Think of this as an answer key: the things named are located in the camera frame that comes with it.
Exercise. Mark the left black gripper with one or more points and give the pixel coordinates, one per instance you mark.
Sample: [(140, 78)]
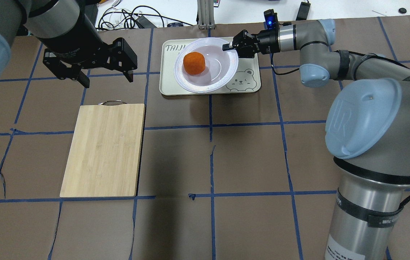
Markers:
[(76, 46)]

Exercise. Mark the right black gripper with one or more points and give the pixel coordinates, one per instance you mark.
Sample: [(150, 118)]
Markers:
[(267, 37)]

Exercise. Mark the white round plate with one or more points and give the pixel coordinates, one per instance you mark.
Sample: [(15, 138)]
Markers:
[(220, 66)]

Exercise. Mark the orange fruit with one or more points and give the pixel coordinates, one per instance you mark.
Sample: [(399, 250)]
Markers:
[(194, 63)]

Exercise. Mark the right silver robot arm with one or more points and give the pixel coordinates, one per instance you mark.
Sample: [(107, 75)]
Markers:
[(367, 130)]

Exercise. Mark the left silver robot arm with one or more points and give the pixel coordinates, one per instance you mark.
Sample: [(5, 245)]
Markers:
[(43, 18)]

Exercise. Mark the cream bear tray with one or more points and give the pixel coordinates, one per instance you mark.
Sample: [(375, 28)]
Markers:
[(247, 78)]

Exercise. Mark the black power adapter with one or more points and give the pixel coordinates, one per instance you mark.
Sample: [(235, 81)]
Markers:
[(303, 10)]

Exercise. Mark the wooden cutting board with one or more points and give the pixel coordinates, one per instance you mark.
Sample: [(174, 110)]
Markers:
[(105, 152)]

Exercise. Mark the black round cap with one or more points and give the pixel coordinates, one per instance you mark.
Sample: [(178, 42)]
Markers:
[(402, 10)]

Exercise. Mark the aluminium frame post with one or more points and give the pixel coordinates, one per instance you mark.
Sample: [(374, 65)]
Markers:
[(206, 14)]

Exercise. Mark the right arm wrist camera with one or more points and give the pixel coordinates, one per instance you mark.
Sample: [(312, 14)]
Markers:
[(271, 20)]

